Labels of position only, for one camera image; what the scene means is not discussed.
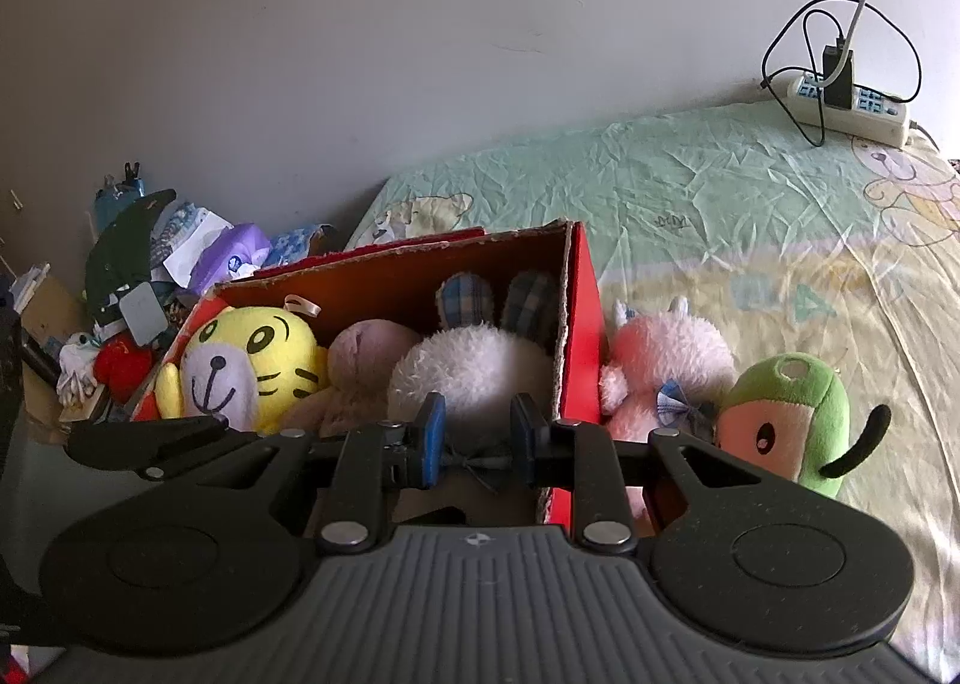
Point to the green plush toy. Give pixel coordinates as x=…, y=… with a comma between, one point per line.
x=817, y=414

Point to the yellow tiger plush toy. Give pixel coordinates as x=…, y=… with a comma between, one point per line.
x=255, y=354

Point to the beige plush bear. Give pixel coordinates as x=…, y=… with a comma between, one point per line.
x=360, y=354

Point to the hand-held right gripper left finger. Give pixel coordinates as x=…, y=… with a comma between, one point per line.
x=431, y=438

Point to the red cloth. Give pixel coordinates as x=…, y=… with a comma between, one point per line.
x=124, y=369

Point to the purple tissue pack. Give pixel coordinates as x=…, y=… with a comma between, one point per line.
x=232, y=253

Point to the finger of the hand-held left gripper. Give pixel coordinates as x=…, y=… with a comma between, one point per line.
x=142, y=444

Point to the red cardboard box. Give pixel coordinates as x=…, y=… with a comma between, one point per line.
x=585, y=331

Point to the blue patterned cloth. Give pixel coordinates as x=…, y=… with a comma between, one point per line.
x=300, y=243

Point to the white power strip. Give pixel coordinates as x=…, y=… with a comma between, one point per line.
x=877, y=121

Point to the pink rabbit plush toy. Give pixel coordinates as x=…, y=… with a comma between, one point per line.
x=667, y=361

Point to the grey card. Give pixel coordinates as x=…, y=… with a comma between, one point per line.
x=142, y=313

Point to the dark green hat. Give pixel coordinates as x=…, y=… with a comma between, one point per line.
x=124, y=249

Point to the white blue patterned pack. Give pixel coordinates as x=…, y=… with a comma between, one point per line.
x=184, y=226

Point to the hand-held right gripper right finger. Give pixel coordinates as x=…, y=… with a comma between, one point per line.
x=526, y=438

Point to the white rabbit plush toy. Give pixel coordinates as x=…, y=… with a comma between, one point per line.
x=472, y=369

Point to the printed bed sheet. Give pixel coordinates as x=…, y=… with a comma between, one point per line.
x=712, y=189

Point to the black charger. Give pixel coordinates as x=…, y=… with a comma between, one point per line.
x=838, y=80

